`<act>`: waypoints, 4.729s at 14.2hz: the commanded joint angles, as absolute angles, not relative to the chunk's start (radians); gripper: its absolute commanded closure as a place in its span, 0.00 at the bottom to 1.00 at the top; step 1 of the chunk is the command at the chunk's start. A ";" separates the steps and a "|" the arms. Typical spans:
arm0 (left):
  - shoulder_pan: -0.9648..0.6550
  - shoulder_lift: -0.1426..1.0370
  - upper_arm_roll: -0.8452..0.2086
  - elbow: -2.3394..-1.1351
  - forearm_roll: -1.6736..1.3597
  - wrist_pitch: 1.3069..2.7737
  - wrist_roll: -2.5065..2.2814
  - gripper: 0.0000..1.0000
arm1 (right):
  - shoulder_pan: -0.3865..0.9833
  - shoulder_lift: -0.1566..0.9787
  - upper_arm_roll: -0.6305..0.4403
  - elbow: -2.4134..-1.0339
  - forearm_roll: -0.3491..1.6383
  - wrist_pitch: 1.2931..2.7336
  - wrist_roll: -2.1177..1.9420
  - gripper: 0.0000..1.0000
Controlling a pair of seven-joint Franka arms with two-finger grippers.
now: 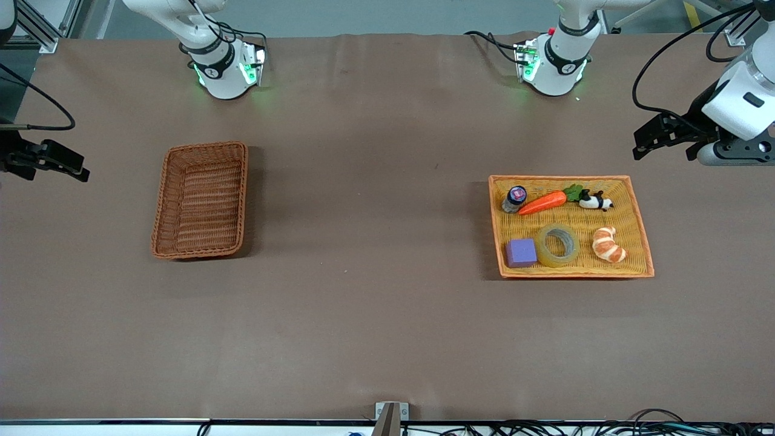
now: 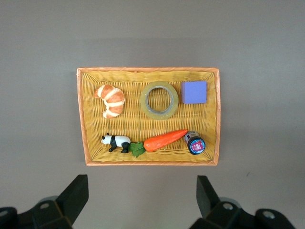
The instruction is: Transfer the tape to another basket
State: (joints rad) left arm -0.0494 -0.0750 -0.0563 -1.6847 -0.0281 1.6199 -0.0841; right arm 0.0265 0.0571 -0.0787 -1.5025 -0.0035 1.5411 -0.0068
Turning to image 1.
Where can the aluminium frame profile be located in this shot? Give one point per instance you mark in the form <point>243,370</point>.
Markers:
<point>742,33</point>
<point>42,30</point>

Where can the purple cube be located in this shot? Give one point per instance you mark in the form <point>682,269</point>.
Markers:
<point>521,253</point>

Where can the brown table cover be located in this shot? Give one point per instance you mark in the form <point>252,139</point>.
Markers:
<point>387,315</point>

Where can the metal table edge bracket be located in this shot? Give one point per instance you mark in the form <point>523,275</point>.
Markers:
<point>391,418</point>

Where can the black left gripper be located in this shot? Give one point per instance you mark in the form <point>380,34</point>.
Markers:
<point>694,126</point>

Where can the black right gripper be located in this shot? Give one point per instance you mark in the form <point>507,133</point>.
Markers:
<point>8,149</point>

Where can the brown wicker basket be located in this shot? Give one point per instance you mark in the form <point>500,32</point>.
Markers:
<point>203,203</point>

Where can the toy croissant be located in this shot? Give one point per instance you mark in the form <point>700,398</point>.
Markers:
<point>607,245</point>

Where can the orange woven flat basket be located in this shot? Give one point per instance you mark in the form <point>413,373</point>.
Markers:
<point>626,221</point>

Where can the translucent yellowish tape roll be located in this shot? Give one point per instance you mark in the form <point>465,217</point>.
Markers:
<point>542,254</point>

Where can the orange toy carrot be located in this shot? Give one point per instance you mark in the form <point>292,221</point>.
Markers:
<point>545,201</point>

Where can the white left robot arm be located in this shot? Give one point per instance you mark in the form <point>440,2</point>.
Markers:
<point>735,100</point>

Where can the small dark-capped bottle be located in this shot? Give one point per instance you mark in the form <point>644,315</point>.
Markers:
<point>516,195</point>

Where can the small panda figurine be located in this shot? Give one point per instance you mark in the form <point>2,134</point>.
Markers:
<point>590,201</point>

